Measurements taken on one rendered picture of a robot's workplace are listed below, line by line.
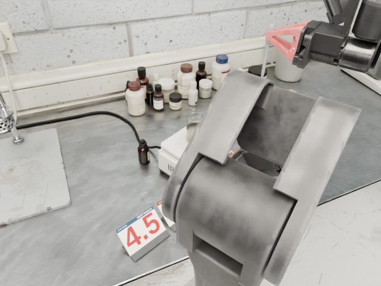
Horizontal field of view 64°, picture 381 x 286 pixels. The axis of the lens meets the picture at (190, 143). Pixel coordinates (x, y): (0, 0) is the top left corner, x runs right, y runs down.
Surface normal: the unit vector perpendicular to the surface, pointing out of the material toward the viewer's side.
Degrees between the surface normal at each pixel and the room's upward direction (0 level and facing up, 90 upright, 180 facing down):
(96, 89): 90
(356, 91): 0
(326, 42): 90
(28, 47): 90
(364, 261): 0
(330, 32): 1
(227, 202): 36
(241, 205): 30
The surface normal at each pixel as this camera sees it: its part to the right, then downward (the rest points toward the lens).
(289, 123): -0.49, 0.09
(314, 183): -0.31, -0.32
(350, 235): 0.03, -0.77
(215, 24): 0.41, 0.59
